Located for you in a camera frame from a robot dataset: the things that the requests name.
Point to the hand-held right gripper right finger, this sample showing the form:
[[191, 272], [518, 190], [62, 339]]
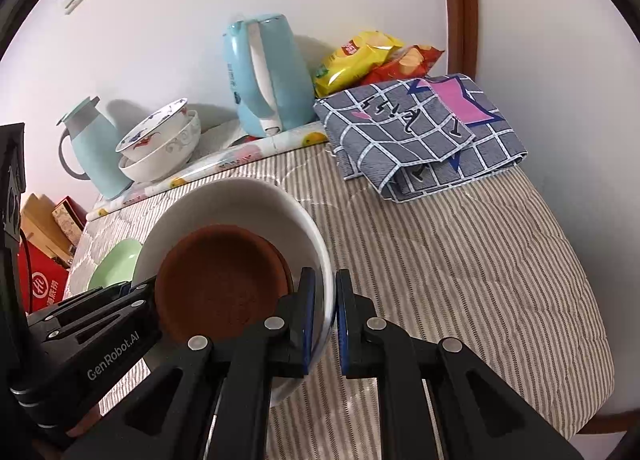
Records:
[[342, 325]]

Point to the yellow chip bag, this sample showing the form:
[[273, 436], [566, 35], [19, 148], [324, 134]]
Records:
[[350, 64]]

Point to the rolled fruit print tablecloth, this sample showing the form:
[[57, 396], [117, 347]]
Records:
[[215, 164]]

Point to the grey checked folded cloth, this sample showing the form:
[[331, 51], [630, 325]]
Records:
[[410, 139]]

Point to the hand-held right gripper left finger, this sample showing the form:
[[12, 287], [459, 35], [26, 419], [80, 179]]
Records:
[[307, 320]]

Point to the red chip bag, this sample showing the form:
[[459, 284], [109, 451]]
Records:
[[405, 64]]

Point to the dark red patterned box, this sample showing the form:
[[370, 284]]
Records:
[[70, 220]]

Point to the small brown bowl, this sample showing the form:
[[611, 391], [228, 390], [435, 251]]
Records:
[[220, 285]]

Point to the green square plate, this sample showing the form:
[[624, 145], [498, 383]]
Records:
[[117, 265]]

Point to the light blue thermos jug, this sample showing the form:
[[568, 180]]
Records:
[[100, 154]]

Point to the plain white bowl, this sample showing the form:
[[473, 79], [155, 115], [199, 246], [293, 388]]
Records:
[[240, 205]]

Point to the light blue electric kettle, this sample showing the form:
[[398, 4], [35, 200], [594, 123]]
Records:
[[285, 84]]

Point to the white grey swirl bowl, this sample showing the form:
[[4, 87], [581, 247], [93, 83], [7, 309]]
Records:
[[170, 160]]

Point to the blue flower patterned bowl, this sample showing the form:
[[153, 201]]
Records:
[[150, 143]]

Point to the plain cardboard box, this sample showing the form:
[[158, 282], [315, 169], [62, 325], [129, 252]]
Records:
[[37, 220]]

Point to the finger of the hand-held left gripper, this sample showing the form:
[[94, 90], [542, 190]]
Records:
[[135, 305], [95, 296]]

